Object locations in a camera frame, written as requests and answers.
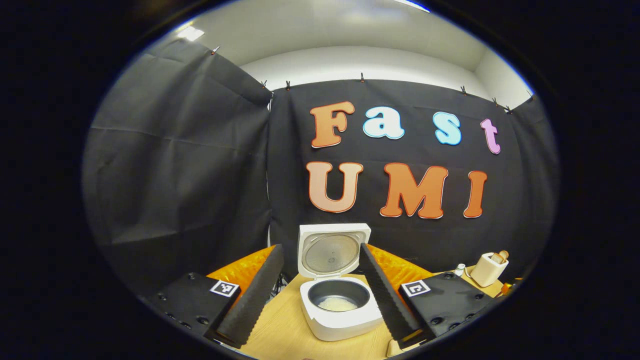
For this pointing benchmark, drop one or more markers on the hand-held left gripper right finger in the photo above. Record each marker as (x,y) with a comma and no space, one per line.
(382,300)

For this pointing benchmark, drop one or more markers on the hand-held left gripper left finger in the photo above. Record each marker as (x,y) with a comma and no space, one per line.
(252,300)

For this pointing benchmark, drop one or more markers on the white rice heap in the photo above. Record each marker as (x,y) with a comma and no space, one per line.
(337,303)

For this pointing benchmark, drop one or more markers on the white rice cooker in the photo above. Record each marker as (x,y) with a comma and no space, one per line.
(340,325)

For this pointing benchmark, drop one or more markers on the white milk bottle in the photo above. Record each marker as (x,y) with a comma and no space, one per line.
(459,270)

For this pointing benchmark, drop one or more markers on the white toaster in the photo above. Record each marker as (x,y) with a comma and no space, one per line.
(485,272)

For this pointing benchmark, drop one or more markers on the toasted bread slice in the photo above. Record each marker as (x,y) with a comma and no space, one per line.
(504,255)
(496,258)

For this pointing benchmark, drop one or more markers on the black backdrop cloth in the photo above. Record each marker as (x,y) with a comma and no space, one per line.
(175,175)

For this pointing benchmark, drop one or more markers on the ceiling light panel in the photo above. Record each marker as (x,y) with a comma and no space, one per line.
(412,5)
(191,33)

